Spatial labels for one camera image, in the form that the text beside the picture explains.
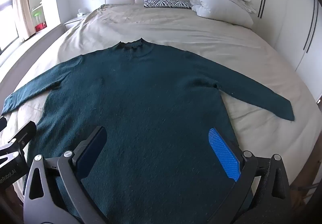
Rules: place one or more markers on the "green plastic container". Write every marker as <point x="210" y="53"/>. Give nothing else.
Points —
<point x="37" y="17"/>

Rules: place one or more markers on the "red box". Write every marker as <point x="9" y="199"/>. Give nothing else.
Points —
<point x="40" y="27"/>

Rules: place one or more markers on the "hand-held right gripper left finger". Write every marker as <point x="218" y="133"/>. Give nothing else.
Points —
<point x="93" y="149"/>

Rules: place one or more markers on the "window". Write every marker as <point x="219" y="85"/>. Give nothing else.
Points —
<point x="7" y="17"/>

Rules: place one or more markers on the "bed with beige sheet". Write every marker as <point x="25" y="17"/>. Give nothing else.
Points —
<point x="176" y="30"/>

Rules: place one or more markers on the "dark green knit sweater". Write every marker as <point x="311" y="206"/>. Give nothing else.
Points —
<point x="140" y="113"/>

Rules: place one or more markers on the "white folded duvet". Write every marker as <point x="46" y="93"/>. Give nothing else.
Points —
<point x="221" y="5"/>

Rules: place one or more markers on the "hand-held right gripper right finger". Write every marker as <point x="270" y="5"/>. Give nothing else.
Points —
<point x="224" y="154"/>

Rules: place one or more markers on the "tissue box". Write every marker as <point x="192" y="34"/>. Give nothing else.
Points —
<point x="81" y="13"/>

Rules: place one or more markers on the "white wardrobe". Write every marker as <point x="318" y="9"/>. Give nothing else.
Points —
<point x="284" y="12"/>

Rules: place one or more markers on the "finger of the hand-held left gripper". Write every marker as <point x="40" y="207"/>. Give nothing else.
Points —
<point x="2" y="123"/>
<point x="25" y="132"/>

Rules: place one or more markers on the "beige curtain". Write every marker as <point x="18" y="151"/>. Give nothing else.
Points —
<point x="22" y="5"/>

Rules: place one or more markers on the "zebra print pillow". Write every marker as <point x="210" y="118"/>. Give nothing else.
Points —
<point x="166" y="3"/>

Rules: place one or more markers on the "white nightstand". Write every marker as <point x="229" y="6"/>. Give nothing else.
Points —
<point x="73" y="21"/>

